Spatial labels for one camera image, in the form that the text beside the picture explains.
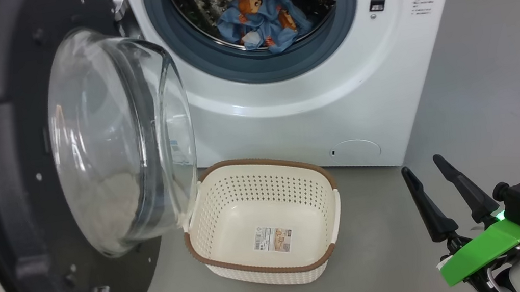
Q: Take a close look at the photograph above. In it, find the grey rubber door gasket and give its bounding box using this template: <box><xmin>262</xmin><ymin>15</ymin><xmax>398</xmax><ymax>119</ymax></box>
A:
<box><xmin>144</xmin><ymin>0</ymin><xmax>368</xmax><ymax>100</ymax></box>

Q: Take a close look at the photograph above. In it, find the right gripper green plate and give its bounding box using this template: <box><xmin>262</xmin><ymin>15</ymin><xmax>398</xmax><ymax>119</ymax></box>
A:
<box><xmin>399</xmin><ymin>142</ymin><xmax>520</xmax><ymax>291</ymax></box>

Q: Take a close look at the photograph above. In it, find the white front-load washing machine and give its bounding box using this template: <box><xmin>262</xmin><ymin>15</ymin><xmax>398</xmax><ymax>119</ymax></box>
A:
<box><xmin>99</xmin><ymin>0</ymin><xmax>497</xmax><ymax>206</ymax></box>

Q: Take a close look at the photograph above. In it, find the cream laundry basket brown rim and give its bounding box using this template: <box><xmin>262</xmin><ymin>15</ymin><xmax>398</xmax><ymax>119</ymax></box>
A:
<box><xmin>173</xmin><ymin>145</ymin><xmax>352</xmax><ymax>292</ymax></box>

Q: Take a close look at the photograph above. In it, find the printed text label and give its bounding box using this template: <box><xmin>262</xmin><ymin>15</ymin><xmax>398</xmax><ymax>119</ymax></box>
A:
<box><xmin>411</xmin><ymin>0</ymin><xmax>438</xmax><ymax>18</ymax></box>

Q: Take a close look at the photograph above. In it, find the black round glass washer door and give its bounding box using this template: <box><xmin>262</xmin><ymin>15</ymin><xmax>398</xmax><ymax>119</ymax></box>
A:
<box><xmin>0</xmin><ymin>0</ymin><xmax>218</xmax><ymax>292</ymax></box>

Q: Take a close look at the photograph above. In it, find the blue bear-print shirt cream collar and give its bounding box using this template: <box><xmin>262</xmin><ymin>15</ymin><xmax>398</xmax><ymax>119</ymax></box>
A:
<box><xmin>238</xmin><ymin>2</ymin><xmax>316</xmax><ymax>59</ymax></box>

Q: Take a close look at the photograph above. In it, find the paper basket label sticker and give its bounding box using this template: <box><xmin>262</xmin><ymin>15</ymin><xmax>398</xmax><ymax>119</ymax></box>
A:
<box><xmin>251</xmin><ymin>222</ymin><xmax>296</xmax><ymax>257</ymax></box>

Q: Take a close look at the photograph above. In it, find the round white filter cover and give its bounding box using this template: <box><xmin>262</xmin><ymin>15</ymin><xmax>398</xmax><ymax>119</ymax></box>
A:
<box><xmin>328</xmin><ymin>136</ymin><xmax>382</xmax><ymax>167</ymax></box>

